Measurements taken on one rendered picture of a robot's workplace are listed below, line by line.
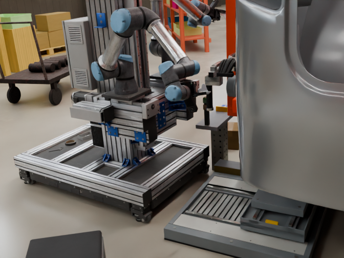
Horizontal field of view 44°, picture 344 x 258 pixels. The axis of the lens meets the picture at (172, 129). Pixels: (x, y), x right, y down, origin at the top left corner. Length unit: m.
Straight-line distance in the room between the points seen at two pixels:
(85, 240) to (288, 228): 1.09
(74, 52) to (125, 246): 1.34
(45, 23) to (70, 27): 6.11
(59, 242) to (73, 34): 1.45
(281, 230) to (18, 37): 6.12
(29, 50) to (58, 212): 5.13
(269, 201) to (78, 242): 1.10
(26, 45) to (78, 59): 4.86
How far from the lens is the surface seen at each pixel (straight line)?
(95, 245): 2.08
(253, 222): 2.51
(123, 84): 2.61
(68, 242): 2.15
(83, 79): 3.04
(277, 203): 2.55
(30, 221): 3.06
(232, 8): 2.87
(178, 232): 2.56
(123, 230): 2.78
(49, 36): 9.10
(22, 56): 7.80
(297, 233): 2.46
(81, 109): 2.73
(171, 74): 2.04
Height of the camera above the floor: 1.53
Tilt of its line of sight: 21 degrees down
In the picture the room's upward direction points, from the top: 4 degrees counter-clockwise
